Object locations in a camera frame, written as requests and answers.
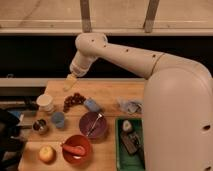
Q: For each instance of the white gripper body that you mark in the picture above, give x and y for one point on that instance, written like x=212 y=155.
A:
x=77 y=71

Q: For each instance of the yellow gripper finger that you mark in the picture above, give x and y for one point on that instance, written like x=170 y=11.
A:
x=69 y=82

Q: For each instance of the dark red grape bunch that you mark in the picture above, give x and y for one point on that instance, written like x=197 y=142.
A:
x=73 y=100

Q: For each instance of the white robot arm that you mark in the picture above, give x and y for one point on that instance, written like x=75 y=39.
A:
x=177 y=102

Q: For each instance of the white plastic cup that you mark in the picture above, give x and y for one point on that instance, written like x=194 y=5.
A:
x=45 y=103

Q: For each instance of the blue plastic cup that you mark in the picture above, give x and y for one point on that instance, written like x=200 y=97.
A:
x=58 y=119

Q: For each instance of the small metal cup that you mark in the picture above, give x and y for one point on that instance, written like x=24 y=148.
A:
x=40 y=126

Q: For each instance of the blue sponge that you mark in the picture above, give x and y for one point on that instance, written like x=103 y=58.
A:
x=91 y=105

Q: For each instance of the metal spoon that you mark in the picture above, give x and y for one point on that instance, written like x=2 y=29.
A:
x=94 y=124

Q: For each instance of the red bowl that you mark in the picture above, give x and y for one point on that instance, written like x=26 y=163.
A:
x=77 y=140

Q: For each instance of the crumpled light blue cloth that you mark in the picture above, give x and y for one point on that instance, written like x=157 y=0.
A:
x=130 y=106

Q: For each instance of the red sausage toy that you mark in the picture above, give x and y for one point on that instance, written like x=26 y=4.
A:
x=77 y=150

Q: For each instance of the small round white object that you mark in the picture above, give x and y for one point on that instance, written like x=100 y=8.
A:
x=127 y=126

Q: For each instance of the yellow apple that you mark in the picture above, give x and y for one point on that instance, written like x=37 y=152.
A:
x=46 y=154

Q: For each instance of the black object at left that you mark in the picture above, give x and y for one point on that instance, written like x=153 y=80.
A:
x=8 y=143

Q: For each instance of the green plastic tray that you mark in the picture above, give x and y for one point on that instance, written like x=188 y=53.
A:
x=124 y=161

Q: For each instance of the black handled tool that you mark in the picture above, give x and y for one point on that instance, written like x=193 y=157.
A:
x=132 y=143

